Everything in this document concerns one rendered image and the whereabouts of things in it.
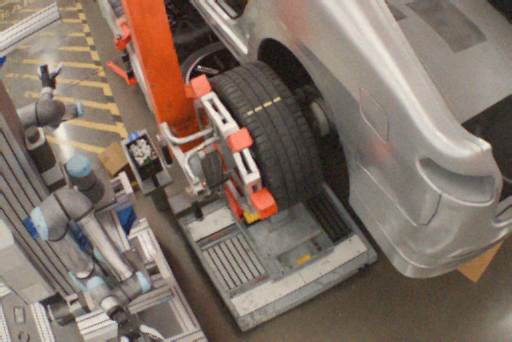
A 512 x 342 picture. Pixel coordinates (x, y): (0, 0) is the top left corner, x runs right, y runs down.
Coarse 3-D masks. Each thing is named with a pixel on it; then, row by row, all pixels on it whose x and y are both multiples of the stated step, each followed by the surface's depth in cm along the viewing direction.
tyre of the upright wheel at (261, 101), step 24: (240, 72) 259; (264, 72) 255; (240, 96) 248; (264, 96) 248; (288, 96) 248; (240, 120) 248; (264, 120) 244; (288, 120) 246; (264, 144) 244; (288, 144) 246; (312, 144) 250; (264, 168) 248; (288, 168) 249; (312, 168) 254; (288, 192) 256; (312, 192) 270
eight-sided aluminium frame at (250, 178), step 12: (204, 96) 259; (216, 96) 258; (204, 108) 287; (216, 120) 250; (228, 120) 249; (228, 132) 246; (228, 144) 247; (240, 168) 248; (252, 168) 249; (228, 180) 294; (240, 180) 293; (252, 180) 250; (252, 192) 255; (240, 204) 285
